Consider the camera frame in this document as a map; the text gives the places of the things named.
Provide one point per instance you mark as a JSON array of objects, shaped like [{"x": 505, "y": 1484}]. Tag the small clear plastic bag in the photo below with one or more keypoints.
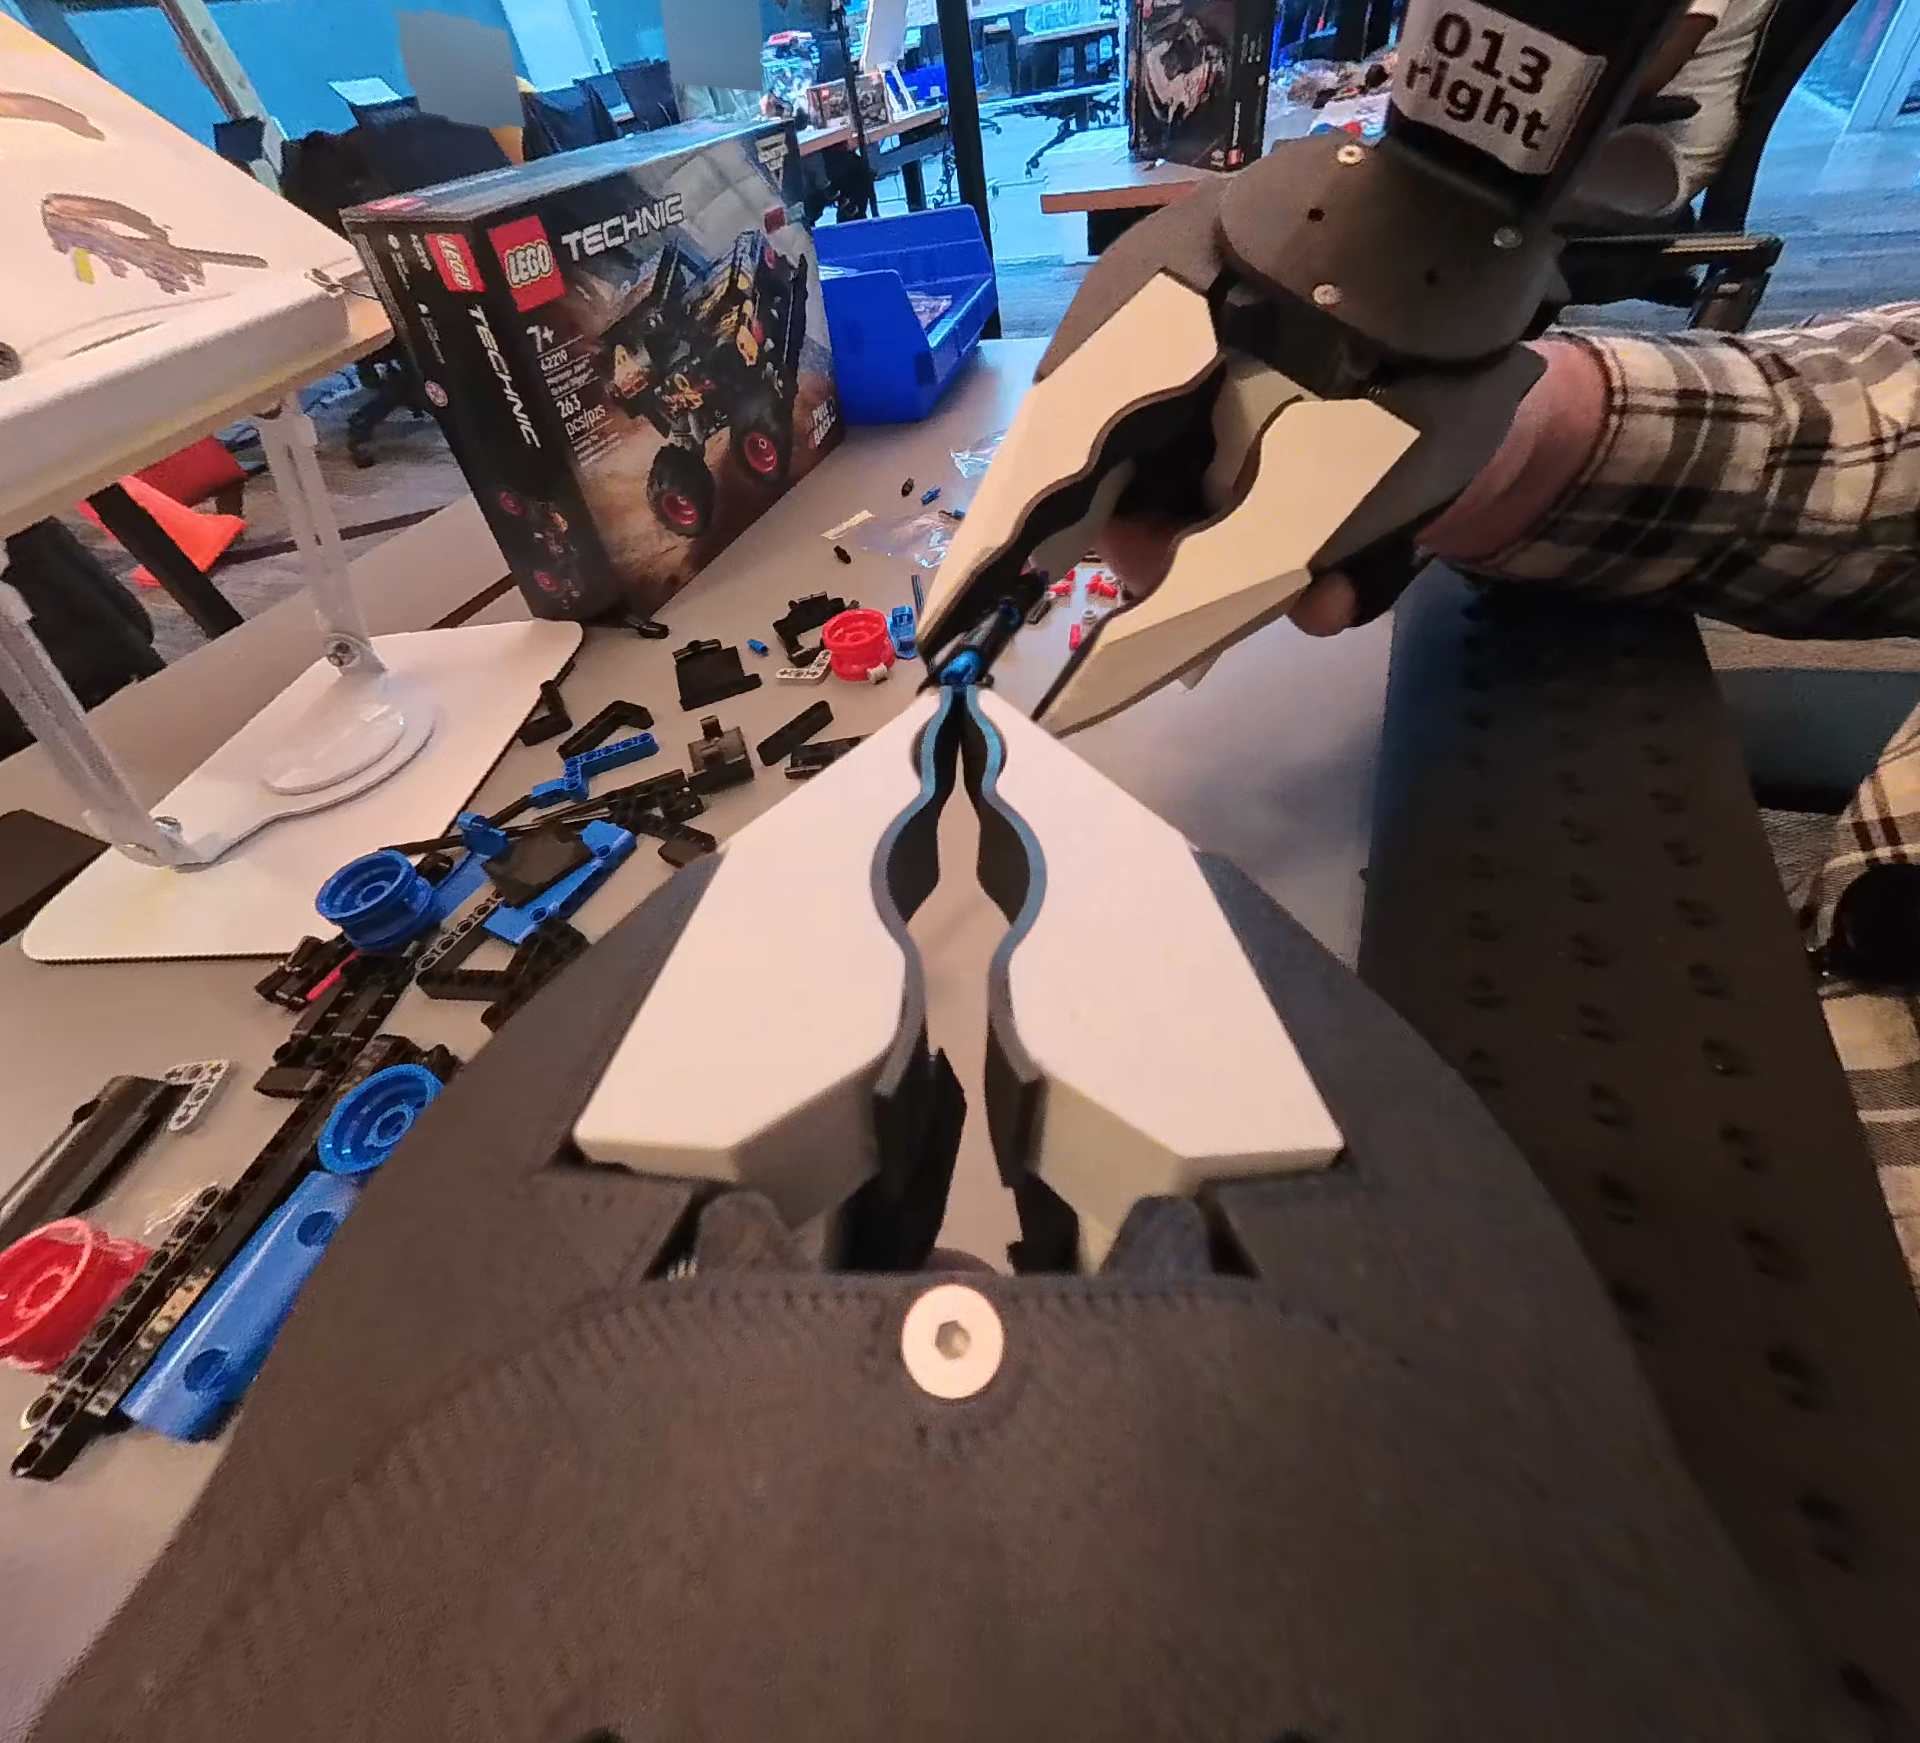
[{"x": 982, "y": 452}]

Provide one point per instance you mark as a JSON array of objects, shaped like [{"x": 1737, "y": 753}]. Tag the black open frame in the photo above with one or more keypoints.
[{"x": 502, "y": 970}]

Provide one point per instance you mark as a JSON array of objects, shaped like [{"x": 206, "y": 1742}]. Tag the blue long pin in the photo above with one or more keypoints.
[{"x": 982, "y": 633}]

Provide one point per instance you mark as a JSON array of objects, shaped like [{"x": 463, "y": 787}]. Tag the black three-hole connector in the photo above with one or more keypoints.
[{"x": 644, "y": 805}]

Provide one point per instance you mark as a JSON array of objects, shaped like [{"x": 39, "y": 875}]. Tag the black square panel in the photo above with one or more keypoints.
[
  {"x": 719, "y": 762},
  {"x": 533, "y": 858},
  {"x": 714, "y": 671}
]

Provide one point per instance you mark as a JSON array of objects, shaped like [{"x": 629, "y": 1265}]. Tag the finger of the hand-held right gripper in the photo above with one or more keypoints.
[
  {"x": 1290, "y": 498},
  {"x": 1081, "y": 393}
]

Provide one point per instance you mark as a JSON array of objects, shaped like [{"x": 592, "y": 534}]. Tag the person's plaid shirt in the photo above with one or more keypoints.
[{"x": 1882, "y": 1099}]

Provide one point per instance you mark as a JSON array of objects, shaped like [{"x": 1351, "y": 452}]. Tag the blue wheel rim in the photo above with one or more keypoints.
[
  {"x": 376, "y": 1120},
  {"x": 372, "y": 895}
]

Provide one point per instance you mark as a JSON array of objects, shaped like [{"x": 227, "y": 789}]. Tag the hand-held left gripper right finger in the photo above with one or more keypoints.
[{"x": 1169, "y": 1023}]

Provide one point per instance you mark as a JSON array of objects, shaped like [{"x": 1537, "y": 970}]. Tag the black steel pole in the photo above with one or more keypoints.
[{"x": 961, "y": 18}]

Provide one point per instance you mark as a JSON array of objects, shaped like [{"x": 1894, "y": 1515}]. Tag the wood edged background table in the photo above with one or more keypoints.
[{"x": 1138, "y": 191}]

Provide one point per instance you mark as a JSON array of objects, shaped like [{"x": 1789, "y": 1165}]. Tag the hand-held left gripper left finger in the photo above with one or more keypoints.
[{"x": 735, "y": 1023}]

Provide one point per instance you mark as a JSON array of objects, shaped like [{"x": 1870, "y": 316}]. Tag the blue curved panel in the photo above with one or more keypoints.
[
  {"x": 902, "y": 633},
  {"x": 226, "y": 1324}
]

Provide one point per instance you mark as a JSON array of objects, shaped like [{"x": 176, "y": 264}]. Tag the black rectangular frame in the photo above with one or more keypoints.
[{"x": 329, "y": 1023}]

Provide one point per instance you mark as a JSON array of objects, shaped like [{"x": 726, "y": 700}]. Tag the red translucent rim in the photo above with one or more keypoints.
[{"x": 60, "y": 1293}]

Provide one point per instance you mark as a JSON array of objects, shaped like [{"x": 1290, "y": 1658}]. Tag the person's right hand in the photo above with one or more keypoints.
[{"x": 1515, "y": 452}]

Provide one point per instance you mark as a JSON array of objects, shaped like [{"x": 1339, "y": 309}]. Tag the toy truck set box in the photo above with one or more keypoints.
[{"x": 601, "y": 348}]

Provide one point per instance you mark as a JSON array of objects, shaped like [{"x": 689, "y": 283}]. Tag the black perforated panel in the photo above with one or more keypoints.
[{"x": 1574, "y": 1023}]

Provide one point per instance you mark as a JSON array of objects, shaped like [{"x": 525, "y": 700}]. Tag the black flat plate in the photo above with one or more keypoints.
[{"x": 687, "y": 844}]

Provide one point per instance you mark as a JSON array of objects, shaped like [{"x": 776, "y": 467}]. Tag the red wheel rim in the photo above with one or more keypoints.
[{"x": 857, "y": 645}]

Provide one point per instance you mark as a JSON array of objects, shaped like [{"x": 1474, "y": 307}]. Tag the grey desk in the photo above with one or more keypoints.
[{"x": 1276, "y": 784}]

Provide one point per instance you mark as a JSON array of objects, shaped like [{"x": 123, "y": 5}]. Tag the red axle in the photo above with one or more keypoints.
[{"x": 322, "y": 981}]

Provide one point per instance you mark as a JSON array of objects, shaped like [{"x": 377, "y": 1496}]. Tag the person's right forearm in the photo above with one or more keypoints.
[{"x": 1726, "y": 468}]

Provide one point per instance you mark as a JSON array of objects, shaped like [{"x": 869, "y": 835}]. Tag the grey long holed beam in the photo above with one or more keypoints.
[{"x": 464, "y": 925}]

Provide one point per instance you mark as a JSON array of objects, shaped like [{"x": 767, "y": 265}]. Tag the white book stand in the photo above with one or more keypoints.
[{"x": 450, "y": 724}]

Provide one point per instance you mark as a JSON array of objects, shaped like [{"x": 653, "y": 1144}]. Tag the black curved panel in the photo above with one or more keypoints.
[{"x": 82, "y": 1150}]

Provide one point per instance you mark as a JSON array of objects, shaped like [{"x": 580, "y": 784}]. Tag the orange red object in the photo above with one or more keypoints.
[{"x": 165, "y": 521}]

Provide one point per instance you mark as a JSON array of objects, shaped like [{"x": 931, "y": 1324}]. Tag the blue divided storage bin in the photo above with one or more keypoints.
[{"x": 900, "y": 318}]

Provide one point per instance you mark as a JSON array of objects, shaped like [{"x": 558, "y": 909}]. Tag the blue flat panel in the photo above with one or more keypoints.
[{"x": 576, "y": 879}]

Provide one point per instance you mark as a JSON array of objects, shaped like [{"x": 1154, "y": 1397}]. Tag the blue angled beam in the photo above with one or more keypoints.
[{"x": 592, "y": 765}]

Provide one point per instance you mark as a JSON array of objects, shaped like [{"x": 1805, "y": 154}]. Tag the dark toy set box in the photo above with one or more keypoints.
[{"x": 1199, "y": 63}]

